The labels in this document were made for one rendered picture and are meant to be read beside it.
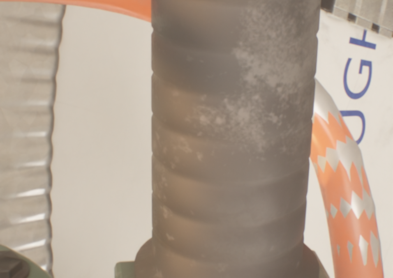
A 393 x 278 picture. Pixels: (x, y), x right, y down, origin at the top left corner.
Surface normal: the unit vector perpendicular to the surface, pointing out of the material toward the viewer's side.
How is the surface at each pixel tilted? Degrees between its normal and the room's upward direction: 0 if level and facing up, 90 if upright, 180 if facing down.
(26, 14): 84
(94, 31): 90
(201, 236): 33
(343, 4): 90
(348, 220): 58
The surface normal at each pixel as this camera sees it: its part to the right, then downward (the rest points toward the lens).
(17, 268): 0.93, 0.15
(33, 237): 0.63, 0.18
